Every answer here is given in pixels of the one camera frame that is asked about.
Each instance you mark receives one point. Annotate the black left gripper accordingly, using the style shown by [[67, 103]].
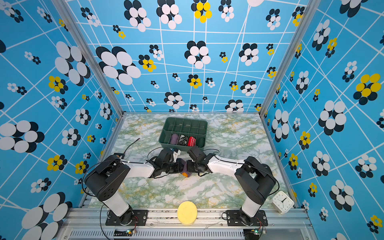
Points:
[[179, 164]]

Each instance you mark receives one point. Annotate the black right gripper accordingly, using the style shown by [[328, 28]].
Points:
[[189, 162]]

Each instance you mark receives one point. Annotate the purple teal sock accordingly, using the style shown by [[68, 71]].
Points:
[[184, 171]]

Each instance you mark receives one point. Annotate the green compartment tray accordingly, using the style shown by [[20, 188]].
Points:
[[182, 126]]

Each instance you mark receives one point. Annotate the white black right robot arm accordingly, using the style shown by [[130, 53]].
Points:
[[255, 178]]

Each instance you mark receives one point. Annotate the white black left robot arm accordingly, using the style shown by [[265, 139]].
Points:
[[105, 180]]

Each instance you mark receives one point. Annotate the green rolled sock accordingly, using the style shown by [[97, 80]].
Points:
[[200, 142]]

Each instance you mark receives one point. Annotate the red rolled sock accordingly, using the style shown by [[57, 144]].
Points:
[[191, 141]]

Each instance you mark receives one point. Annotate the purple rolled sock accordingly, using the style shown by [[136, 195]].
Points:
[[174, 139]]

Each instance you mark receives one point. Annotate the black white rolled sock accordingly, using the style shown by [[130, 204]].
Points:
[[183, 140]]

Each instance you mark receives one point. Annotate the black tray with snacks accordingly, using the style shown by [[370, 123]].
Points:
[[119, 155]]

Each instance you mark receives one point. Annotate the yellow round sponge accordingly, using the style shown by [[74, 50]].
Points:
[[187, 213]]

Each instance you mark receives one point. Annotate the white square clock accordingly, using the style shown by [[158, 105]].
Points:
[[282, 202]]

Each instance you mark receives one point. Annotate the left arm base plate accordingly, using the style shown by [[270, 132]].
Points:
[[131, 218]]

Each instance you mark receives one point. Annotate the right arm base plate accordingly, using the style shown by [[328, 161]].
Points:
[[236, 218]]

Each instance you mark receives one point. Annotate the aluminium corner post left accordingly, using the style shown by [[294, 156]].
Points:
[[81, 42]]

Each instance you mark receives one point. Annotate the aluminium corner post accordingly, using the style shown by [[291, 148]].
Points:
[[310, 11], [81, 42]]

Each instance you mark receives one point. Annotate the aluminium corner post right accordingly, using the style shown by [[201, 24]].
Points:
[[310, 11]]

